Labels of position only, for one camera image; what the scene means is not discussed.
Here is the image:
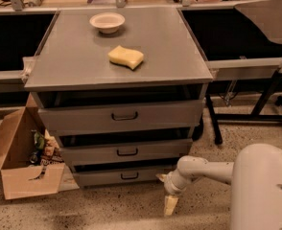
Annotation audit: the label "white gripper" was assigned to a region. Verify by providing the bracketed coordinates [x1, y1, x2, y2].
[156, 171, 186, 216]

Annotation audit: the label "grey bottom drawer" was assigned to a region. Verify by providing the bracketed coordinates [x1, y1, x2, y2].
[73, 164, 176, 188]

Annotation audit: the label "grey drawer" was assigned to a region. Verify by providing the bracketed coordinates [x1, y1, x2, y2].
[39, 101, 203, 136]
[60, 139, 192, 166]
[73, 164, 176, 188]

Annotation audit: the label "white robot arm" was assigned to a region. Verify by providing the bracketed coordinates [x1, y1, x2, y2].
[157, 144, 282, 230]

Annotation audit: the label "grey top drawer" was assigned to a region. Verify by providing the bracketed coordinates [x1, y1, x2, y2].
[39, 101, 203, 136]

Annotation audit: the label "grey middle drawer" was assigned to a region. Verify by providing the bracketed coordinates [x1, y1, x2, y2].
[60, 139, 192, 166]

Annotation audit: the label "grey drawer cabinet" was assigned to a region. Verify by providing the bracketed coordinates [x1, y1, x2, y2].
[23, 6, 214, 189]

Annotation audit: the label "open cardboard box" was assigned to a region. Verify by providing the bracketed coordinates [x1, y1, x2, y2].
[0, 93, 66, 201]

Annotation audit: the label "snack packages in box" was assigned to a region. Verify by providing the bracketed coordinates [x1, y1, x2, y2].
[29, 130, 63, 180]

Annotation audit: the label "black table stand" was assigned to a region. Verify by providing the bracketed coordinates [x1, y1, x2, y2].
[205, 71, 282, 145]

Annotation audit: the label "yellow sponge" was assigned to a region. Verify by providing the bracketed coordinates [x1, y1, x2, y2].
[107, 46, 144, 70]

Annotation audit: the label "white bowl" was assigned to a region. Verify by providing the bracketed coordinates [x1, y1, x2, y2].
[89, 12, 125, 35]

